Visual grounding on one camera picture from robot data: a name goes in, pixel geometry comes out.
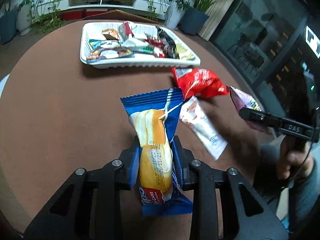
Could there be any person's right hand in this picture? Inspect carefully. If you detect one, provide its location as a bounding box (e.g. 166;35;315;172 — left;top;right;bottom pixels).
276;135;315;179

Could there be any plant in white ribbed pot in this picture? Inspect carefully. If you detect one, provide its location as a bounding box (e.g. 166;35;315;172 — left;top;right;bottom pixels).
17;0;34;36

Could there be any white orange-print snack packet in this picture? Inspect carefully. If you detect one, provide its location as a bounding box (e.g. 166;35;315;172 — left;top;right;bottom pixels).
180;96;228;160

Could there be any white plastic tray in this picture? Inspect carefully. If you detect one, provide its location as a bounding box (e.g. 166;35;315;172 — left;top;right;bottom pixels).
79;21;201;69

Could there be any black snack packet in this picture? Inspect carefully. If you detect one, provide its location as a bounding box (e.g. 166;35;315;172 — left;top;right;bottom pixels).
157;27;178;59

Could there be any white red-striped snack bag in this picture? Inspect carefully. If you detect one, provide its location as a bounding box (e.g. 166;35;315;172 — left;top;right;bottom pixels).
118;21;148;49

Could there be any sunflower seed clear packet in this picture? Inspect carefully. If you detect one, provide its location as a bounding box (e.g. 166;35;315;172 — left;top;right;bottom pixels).
136;46;154;55

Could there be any panda snack bag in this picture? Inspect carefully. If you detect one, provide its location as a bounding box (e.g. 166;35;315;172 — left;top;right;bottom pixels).
86;40;133;62

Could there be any blue cake snack packet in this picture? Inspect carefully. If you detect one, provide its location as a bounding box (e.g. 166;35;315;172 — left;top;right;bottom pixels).
121;88;193;216

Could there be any red storage box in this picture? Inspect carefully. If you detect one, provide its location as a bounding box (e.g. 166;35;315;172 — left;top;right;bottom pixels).
61;10;85;21

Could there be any tall plant blue pot left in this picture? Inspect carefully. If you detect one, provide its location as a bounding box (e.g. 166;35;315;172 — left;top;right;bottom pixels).
1;0;19;44

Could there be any gold yellow snack packet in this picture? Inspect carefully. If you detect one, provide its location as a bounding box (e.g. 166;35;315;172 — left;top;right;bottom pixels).
176;43;195;60

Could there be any dark red chocolate packet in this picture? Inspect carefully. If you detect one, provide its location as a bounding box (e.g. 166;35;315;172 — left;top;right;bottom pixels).
101;29;120;41

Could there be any white round robot bin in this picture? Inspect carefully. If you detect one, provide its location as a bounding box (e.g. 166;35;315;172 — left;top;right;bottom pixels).
0;74;10;97

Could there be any strawberry cookie small packet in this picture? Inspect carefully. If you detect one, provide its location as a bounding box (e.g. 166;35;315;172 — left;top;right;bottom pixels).
147;35;166;58

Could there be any white tv console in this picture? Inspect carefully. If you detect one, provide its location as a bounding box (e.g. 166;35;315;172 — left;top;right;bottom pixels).
37;0;169;20

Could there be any beige curtain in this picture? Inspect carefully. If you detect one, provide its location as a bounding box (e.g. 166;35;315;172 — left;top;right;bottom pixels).
197;0;235;41

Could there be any pink minion snack packet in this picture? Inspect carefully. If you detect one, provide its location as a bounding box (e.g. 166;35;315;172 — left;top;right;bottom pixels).
227;86;271;135

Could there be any red snack bag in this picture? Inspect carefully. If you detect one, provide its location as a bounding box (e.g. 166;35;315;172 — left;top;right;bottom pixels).
171;67;229;99

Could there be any plant in white pot right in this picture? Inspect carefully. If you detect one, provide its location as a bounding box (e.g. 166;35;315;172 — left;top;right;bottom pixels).
145;0;190;30

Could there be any large plant blue pot right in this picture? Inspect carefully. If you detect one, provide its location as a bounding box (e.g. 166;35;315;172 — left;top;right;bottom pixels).
178;0;216;36

